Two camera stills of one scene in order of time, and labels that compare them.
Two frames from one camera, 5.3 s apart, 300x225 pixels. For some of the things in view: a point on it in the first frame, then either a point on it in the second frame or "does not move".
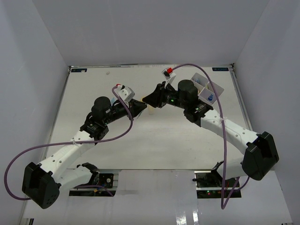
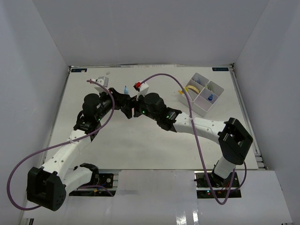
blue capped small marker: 210,97 does not move
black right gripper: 153,99 -> 136,104
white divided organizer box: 206,92 does not move
